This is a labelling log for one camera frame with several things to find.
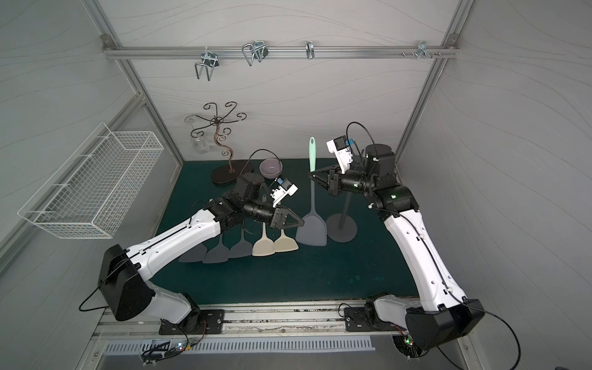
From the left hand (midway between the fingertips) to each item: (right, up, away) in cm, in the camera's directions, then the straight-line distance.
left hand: (301, 226), depth 66 cm
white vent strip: (-20, -38, +4) cm, 43 cm away
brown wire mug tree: (-38, +17, +42) cm, 59 cm away
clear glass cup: (-45, +29, +33) cm, 63 cm away
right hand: (+3, +15, -3) cm, 16 cm away
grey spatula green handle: (-24, -13, +22) cm, 35 cm away
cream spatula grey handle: (-15, -13, +22) cm, 30 cm away
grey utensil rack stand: (+17, -6, +28) cm, 33 cm away
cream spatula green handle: (-7, -12, +23) cm, 27 cm away
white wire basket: (-64, +9, +1) cm, 64 cm away
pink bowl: (-15, +20, +46) cm, 52 cm away
